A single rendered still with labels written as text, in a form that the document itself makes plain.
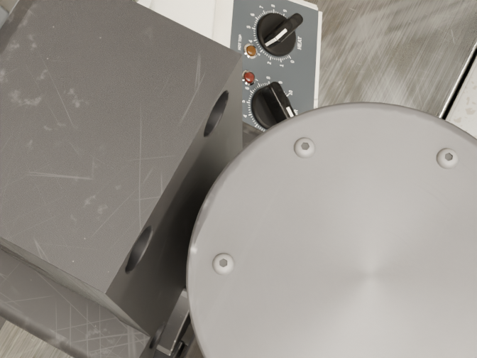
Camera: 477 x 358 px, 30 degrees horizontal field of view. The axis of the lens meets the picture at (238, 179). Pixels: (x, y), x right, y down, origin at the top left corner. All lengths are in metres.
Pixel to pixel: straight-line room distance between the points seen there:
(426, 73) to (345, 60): 0.06
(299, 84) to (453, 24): 0.14
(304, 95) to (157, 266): 0.49
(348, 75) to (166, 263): 0.53
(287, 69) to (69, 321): 0.46
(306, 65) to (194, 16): 0.10
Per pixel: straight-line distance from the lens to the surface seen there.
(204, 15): 0.61
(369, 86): 0.69
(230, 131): 0.16
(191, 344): 0.21
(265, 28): 0.64
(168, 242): 0.16
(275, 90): 0.61
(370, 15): 0.71
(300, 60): 0.65
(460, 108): 0.70
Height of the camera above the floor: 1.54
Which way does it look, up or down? 75 degrees down
